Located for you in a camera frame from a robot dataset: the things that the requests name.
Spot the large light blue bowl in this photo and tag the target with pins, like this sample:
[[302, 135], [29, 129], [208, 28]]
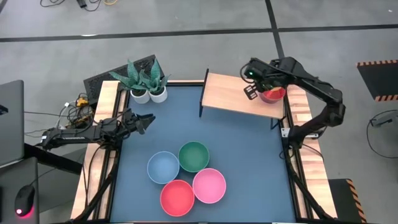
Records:
[[163, 168]]

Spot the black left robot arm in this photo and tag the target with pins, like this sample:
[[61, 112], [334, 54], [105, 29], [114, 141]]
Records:
[[81, 134]]

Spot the grey floor device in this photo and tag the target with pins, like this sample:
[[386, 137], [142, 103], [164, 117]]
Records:
[[384, 119]]

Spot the snake plant in white pot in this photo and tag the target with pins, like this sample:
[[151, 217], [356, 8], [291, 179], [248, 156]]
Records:
[[136, 84], [157, 85]]

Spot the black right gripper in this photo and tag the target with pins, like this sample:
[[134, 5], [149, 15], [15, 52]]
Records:
[[261, 73]]

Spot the wooden table side board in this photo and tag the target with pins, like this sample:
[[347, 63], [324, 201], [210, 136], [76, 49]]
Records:
[[107, 93], [314, 168]]

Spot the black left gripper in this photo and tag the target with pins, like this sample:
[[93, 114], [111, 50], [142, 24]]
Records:
[[132, 123]]

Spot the large green bowl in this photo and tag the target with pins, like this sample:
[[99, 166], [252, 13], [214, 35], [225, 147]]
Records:
[[193, 157]]

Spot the large pink bowl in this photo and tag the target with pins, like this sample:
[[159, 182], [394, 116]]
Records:
[[209, 185]]

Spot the wooden shelf with black frame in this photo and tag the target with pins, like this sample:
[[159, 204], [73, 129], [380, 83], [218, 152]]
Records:
[[233, 96]]

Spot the grey laptop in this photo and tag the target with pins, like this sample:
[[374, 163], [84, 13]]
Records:
[[11, 121]]

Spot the black computer mouse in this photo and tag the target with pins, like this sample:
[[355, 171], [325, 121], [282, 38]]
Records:
[[25, 199]]

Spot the black metal table frame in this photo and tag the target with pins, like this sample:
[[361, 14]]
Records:
[[293, 174]]

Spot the white metal bracket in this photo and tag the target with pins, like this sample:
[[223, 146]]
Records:
[[285, 132]]

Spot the large red bowl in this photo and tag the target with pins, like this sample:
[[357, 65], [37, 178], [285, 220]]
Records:
[[177, 198]]

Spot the black hazard striped floor mat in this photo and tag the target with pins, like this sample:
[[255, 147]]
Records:
[[345, 202], [377, 79]]

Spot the black power adapter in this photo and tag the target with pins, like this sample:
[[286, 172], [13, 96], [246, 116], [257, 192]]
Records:
[[82, 3]]

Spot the yellow plug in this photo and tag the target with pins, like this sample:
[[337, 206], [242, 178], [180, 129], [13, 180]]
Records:
[[81, 101]]

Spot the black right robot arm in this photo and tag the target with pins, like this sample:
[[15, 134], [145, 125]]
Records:
[[323, 93]]

